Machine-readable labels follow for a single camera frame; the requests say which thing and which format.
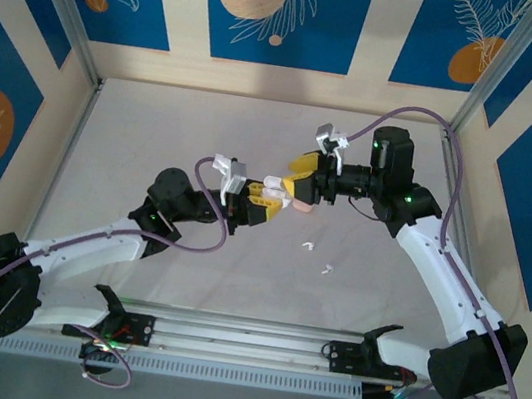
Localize pink earbud charging case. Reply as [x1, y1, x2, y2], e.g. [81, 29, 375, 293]
[290, 198, 316, 216]

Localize clear plastic tube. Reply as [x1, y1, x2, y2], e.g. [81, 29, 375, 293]
[445, 0, 532, 151]

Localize aluminium table side rail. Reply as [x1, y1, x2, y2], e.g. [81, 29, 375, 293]
[0, 60, 107, 399]
[396, 125, 532, 399]

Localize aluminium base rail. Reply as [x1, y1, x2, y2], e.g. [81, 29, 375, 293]
[0, 275, 431, 395]

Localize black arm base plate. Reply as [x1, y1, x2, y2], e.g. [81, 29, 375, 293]
[318, 337, 423, 387]
[60, 300, 159, 351]

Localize grey slotted cable duct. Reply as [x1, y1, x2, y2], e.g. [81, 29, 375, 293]
[0, 322, 366, 399]

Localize aluminium frame post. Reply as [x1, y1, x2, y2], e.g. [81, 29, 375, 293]
[0, 0, 117, 92]

